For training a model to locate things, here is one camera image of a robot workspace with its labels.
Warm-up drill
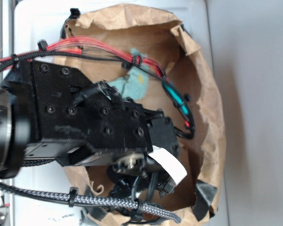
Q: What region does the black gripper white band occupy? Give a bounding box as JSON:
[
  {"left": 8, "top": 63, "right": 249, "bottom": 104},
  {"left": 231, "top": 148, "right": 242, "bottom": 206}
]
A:
[{"left": 107, "top": 110, "right": 184, "bottom": 202}]

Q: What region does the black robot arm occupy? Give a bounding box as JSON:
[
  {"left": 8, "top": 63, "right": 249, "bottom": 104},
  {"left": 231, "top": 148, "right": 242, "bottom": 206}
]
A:
[{"left": 0, "top": 61, "right": 187, "bottom": 197}]

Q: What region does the teal cloth rag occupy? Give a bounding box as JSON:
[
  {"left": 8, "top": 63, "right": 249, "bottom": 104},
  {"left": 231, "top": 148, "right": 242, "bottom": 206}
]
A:
[{"left": 108, "top": 62, "right": 150, "bottom": 101}]

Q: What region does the brown paper bag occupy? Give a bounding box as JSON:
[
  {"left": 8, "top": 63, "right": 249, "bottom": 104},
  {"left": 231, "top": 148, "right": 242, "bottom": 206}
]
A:
[{"left": 54, "top": 3, "right": 226, "bottom": 226}]

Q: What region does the grey braided cable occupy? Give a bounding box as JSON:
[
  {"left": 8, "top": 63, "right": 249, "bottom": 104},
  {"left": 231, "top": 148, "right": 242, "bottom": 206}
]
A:
[{"left": 0, "top": 178, "right": 182, "bottom": 224}]

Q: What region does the red wire bundle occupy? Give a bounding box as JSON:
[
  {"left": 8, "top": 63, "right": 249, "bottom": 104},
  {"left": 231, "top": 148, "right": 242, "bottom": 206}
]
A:
[{"left": 0, "top": 35, "right": 196, "bottom": 139}]

